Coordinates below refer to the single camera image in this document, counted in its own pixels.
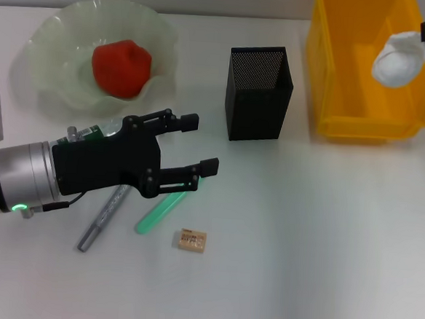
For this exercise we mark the black mesh pen holder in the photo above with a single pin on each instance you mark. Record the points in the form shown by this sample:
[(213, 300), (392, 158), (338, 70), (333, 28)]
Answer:
[(256, 104)]

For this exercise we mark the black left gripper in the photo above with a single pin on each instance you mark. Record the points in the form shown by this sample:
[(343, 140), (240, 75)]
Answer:
[(103, 163)]

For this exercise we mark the white paper ball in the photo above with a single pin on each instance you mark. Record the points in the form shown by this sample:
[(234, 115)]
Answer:
[(397, 66)]

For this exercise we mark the small tan eraser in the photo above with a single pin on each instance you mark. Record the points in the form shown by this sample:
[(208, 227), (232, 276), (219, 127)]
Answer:
[(192, 241)]

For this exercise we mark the pale green wavy fruit plate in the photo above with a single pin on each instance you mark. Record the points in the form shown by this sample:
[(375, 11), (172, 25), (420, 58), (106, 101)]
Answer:
[(60, 46)]

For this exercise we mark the yellow plastic bin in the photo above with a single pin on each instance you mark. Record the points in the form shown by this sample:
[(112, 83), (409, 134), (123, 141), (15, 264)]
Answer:
[(348, 96)]

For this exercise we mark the grey marker pen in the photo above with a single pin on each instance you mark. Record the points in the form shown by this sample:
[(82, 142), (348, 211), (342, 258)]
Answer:
[(90, 235)]

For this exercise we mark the mint green pen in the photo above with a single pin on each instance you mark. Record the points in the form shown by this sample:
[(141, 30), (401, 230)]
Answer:
[(154, 215)]

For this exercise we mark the clear green-label water bottle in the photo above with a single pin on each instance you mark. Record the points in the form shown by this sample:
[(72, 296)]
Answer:
[(97, 131)]

